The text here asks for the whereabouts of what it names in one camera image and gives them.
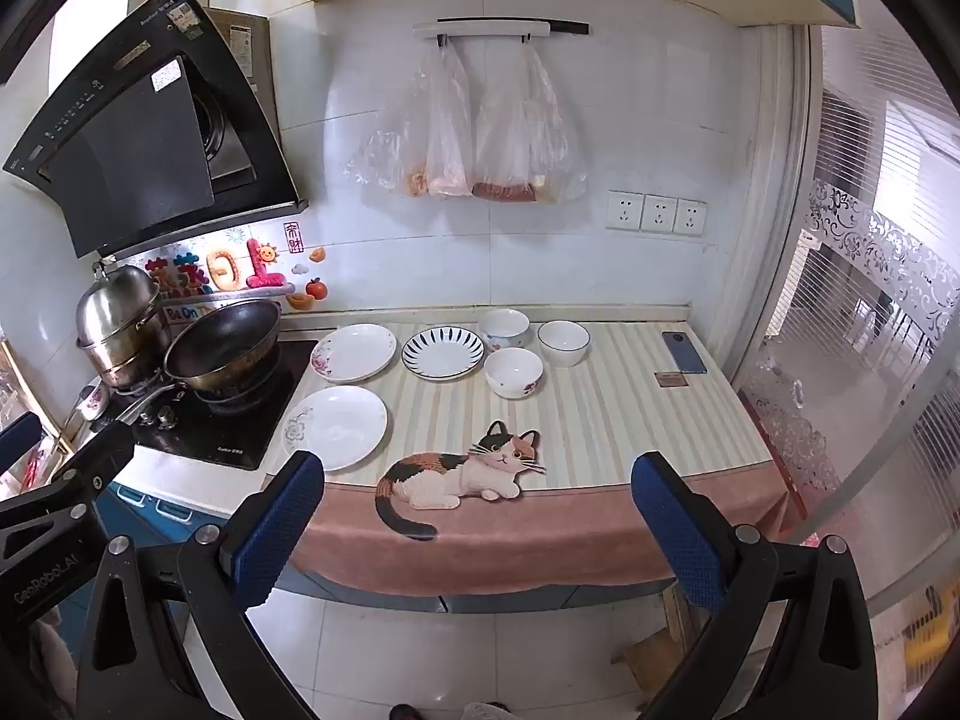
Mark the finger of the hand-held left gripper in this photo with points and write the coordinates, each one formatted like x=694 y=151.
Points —
x=19 y=441
x=94 y=461

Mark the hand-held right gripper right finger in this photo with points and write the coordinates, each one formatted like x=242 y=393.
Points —
x=675 y=532

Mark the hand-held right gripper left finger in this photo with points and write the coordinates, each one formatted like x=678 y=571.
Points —
x=277 y=532

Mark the white bowl blue rim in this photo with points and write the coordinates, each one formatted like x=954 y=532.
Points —
x=562 y=341

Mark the wooden rack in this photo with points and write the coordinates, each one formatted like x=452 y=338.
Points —
x=15 y=382

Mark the small floral mug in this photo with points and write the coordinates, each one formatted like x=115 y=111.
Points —
x=91 y=399

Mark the black glass gas stove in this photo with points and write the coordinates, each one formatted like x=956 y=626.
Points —
x=225 y=435

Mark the wooden stool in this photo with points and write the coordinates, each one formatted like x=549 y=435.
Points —
x=660 y=649

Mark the large white plate grey flower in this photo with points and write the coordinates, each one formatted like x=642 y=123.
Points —
x=335 y=427

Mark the striped cat print counter mat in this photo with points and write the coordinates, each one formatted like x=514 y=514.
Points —
x=600 y=427

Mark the stainless steel steamer pot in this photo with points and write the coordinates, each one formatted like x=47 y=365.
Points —
x=120 y=315

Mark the small brown card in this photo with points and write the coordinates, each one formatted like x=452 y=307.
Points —
x=671 y=380

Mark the dark wok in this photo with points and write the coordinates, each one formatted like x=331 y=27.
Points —
x=221 y=341

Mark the blue smartphone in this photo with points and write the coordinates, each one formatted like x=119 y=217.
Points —
x=684 y=352

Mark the white plate pink flowers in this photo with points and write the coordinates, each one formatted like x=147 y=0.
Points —
x=352 y=352

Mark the white bowl red flower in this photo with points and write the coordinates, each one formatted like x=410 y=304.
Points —
x=514 y=373

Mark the white plate black striped rim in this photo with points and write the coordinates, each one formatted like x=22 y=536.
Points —
x=442 y=352

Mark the white bowl blue floral outside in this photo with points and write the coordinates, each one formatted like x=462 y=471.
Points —
x=505 y=326

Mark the patterned glass sliding door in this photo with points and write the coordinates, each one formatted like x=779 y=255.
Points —
x=847 y=315

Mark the black range hood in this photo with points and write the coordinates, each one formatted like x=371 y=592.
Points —
x=135 y=142

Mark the clear plastic bag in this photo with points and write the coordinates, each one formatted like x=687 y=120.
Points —
x=450 y=142
x=525 y=135

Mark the group of colourful wall stickers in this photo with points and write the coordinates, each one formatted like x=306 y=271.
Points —
x=225 y=270

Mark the white wall socket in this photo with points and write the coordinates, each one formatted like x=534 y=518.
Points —
x=625 y=211
x=660 y=214
x=690 y=217

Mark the white wall hook rail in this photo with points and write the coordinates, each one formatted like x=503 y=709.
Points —
x=487 y=28

